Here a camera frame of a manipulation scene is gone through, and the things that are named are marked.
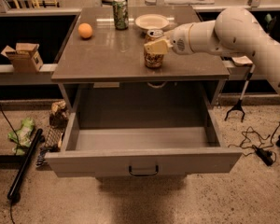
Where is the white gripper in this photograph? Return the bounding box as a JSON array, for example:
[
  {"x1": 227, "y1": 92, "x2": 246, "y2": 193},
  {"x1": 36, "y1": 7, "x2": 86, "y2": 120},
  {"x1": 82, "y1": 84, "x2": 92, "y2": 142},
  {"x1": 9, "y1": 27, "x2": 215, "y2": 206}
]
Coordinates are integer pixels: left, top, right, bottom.
[{"x1": 144, "y1": 23, "x2": 193, "y2": 55}]

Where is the orange soda can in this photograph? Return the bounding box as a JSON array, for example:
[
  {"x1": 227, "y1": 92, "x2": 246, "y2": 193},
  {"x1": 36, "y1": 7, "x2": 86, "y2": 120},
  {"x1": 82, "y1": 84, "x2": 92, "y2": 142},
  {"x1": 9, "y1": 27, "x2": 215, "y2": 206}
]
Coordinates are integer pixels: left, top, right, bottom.
[{"x1": 144, "y1": 29, "x2": 163, "y2": 68}]

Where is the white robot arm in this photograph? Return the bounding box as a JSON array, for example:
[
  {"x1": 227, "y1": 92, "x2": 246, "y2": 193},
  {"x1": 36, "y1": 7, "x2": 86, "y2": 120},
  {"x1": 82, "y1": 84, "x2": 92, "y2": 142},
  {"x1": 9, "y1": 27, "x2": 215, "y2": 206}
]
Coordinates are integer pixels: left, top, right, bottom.
[{"x1": 144, "y1": 7, "x2": 280, "y2": 95}]

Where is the green soda can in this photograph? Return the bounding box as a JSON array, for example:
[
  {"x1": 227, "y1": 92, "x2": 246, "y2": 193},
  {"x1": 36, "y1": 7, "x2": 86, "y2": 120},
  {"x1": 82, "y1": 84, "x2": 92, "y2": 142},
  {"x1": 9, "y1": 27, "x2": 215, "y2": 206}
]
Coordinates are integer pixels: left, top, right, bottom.
[{"x1": 112, "y1": 0, "x2": 129, "y2": 30}]

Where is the grey cabinet with top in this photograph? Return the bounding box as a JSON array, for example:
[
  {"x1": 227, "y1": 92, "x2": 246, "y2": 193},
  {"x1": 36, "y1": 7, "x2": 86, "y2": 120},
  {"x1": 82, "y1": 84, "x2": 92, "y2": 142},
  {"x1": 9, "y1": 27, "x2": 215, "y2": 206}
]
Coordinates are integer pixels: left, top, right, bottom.
[{"x1": 50, "y1": 5, "x2": 231, "y2": 110}]

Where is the open grey top drawer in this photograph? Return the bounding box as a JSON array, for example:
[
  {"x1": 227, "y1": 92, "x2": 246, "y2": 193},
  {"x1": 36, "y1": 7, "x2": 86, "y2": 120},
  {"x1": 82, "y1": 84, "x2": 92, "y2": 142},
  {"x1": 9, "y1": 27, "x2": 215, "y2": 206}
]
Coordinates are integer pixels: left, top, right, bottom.
[{"x1": 46, "y1": 84, "x2": 241, "y2": 177}]

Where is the white bowl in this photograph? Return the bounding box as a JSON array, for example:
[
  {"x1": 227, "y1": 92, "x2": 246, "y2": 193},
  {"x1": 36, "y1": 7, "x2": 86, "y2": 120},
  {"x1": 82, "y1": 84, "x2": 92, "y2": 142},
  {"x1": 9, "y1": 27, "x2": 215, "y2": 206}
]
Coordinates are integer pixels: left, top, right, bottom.
[{"x1": 134, "y1": 14, "x2": 169, "y2": 30}]

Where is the orange fruit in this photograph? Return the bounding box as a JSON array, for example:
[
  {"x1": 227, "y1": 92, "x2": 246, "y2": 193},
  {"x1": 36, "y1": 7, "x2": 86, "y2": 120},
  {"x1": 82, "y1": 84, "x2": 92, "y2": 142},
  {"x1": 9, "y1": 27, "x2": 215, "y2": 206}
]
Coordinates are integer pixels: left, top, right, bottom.
[{"x1": 77, "y1": 23, "x2": 92, "y2": 39}]

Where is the white foam takeout tray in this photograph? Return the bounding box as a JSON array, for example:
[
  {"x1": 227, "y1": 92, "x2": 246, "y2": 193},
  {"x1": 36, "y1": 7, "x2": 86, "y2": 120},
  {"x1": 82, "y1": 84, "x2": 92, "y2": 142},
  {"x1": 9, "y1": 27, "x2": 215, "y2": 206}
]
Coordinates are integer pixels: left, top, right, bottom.
[{"x1": 231, "y1": 56, "x2": 252, "y2": 66}]

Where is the reacher grabber tool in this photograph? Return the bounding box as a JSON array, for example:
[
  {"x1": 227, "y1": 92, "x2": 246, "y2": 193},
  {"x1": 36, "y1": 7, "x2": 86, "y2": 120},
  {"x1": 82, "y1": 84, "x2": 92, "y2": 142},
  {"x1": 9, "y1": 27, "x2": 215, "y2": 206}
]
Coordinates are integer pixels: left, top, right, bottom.
[{"x1": 224, "y1": 64, "x2": 255, "y2": 121}]

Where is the brown snack bag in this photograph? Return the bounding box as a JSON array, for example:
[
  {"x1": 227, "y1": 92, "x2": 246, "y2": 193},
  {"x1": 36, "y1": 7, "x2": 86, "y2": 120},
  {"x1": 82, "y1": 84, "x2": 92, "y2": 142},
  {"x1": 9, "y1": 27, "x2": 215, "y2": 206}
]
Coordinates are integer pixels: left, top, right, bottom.
[{"x1": 49, "y1": 100, "x2": 68, "y2": 128}]

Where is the brown cardboard box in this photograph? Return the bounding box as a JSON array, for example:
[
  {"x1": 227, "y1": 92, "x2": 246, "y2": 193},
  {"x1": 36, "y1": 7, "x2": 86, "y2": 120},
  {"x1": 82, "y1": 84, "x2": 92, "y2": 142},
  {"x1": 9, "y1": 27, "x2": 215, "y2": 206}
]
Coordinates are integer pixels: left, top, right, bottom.
[{"x1": 1, "y1": 43, "x2": 43, "y2": 73}]

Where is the black pole left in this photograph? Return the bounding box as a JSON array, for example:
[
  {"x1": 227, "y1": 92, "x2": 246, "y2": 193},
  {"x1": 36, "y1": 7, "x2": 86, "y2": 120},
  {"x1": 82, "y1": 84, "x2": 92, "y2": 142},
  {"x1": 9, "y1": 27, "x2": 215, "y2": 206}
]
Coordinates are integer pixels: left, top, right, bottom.
[{"x1": 7, "y1": 129, "x2": 43, "y2": 202}]

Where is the blue patterned snack bag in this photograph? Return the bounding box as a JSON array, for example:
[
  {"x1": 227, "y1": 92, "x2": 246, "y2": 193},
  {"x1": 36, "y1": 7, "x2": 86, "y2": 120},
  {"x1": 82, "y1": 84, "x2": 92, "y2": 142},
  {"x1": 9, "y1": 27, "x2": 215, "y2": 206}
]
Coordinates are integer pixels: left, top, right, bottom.
[{"x1": 35, "y1": 147, "x2": 58, "y2": 167}]

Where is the green chip bag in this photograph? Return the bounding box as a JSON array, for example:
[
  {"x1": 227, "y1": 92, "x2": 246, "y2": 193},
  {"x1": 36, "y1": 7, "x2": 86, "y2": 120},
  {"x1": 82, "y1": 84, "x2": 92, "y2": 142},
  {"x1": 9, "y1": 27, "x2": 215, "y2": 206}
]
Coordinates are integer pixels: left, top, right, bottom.
[{"x1": 7, "y1": 118, "x2": 35, "y2": 156}]

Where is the black drawer handle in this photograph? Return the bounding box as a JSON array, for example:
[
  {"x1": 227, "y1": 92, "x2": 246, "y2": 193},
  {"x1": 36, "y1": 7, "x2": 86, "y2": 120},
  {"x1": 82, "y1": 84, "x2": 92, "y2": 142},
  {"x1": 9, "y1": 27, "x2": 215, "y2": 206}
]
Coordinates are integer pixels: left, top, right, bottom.
[{"x1": 128, "y1": 165, "x2": 159, "y2": 177}]

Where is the black power adapter with cable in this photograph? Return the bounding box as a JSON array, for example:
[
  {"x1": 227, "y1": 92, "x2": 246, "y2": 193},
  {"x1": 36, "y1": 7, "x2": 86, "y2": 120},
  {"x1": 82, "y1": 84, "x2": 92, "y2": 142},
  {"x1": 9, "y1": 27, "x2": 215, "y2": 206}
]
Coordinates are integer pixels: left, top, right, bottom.
[{"x1": 228, "y1": 121, "x2": 280, "y2": 166}]

